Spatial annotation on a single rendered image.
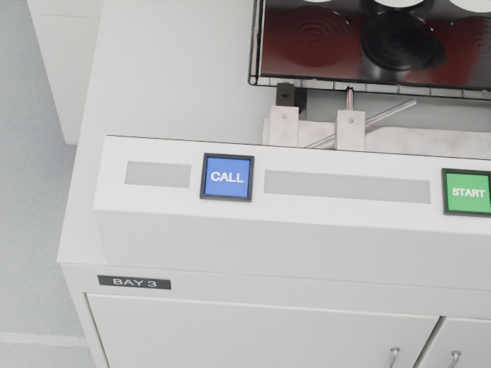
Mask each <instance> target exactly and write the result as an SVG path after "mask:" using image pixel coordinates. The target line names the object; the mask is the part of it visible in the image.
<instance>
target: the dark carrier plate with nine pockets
mask: <svg viewBox="0 0 491 368"><path fill-rule="evenodd" d="M260 75H266V76H277V77H300V78H312V79H323V80H346V81H358V82H369V83H392V84H404V85H426V86H438V87H450V88H472V89H485V90H491V12H472V11H469V10H466V9H463V8H461V7H458V6H457V5H455V4H453V3H452V2H451V1H450V0H423V1H421V2H419V3H418V4H415V5H412V6H409V7H390V6H387V5H384V4H380V3H378V2H377V1H374V0H330V1H323V2H312V1H305V0H265V9H264V30H263V41H262V62H261V74H260Z"/></svg>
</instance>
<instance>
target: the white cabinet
mask: <svg viewBox="0 0 491 368"><path fill-rule="evenodd" d="M60 265H61V268H62V271H63V273H64V277H65V279H66V283H67V285H68V288H69V291H70V294H71V296H72V299H73V302H74V304H75V308H76V311H77V314H78V316H79V319H80V322H81V324H82V327H83V331H84V332H85V336H86V339H87V341H88V344H89V347H90V349H91V353H92V355H93V358H94V361H95V364H96V367H97V368H491V291H472V290H460V289H449V288H427V287H416V286H404V285H383V284H372V283H350V282H338V281H327V280H306V279H294V278H282V277H261V276H250V275H228V274H216V273H205V272H184V271H172V270H161V269H139V268H128V267H106V266H95V265H83V264H62V263H60Z"/></svg>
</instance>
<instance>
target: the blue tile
mask: <svg viewBox="0 0 491 368"><path fill-rule="evenodd" d="M249 167H250V161H245V160H233V159H222V158H208V165H207V174H206V181H205V194H215V195H227V196H248V178H249Z"/></svg>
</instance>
